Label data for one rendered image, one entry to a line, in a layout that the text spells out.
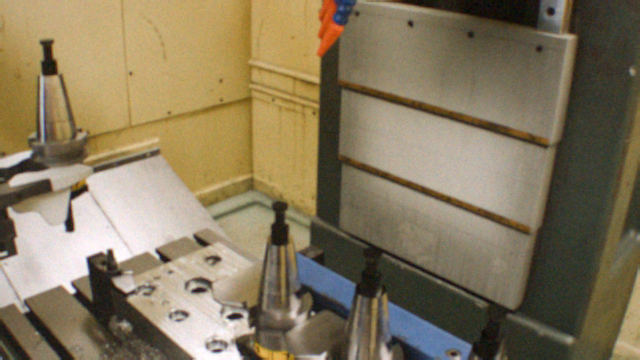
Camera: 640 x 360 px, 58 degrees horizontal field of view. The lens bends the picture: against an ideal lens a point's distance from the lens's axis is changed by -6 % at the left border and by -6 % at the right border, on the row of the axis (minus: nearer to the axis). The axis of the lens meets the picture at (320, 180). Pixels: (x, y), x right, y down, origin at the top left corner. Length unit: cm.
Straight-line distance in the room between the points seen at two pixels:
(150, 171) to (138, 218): 20
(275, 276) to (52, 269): 113
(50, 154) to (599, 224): 85
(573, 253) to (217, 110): 133
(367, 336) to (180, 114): 157
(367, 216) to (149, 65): 88
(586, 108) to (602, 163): 9
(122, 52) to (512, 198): 119
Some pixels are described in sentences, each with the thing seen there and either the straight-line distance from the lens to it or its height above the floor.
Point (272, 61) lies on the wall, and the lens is 205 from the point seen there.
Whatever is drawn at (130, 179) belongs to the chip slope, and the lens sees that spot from 189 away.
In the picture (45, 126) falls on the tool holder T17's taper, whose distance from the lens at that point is 67.
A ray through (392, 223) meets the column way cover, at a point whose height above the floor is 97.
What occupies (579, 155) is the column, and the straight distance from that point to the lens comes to 108.
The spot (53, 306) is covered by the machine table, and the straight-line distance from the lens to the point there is 122.
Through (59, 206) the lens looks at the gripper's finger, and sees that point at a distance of 67.
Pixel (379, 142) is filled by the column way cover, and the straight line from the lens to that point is 126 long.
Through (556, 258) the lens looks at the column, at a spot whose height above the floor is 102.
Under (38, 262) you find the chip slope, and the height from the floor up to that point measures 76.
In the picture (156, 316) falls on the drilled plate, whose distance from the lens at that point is 100.
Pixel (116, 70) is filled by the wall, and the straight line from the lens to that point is 186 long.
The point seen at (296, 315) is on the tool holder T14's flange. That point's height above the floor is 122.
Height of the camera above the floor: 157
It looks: 24 degrees down
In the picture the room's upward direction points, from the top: 2 degrees clockwise
